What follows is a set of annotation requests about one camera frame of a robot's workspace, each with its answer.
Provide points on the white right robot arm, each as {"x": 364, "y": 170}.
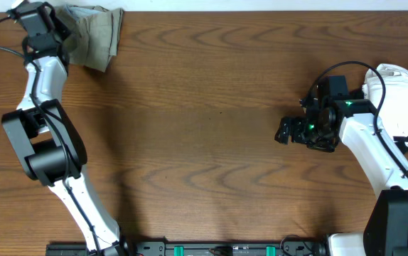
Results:
{"x": 354, "y": 123}

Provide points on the white folded garment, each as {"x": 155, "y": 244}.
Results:
{"x": 394, "y": 110}

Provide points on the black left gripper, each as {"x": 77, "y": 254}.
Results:
{"x": 50, "y": 25}

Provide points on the grey-green cotton shorts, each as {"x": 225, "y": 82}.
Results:
{"x": 95, "y": 34}

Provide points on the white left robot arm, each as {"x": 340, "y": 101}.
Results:
{"x": 45, "y": 141}

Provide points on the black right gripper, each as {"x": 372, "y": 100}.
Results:
{"x": 298, "y": 124}

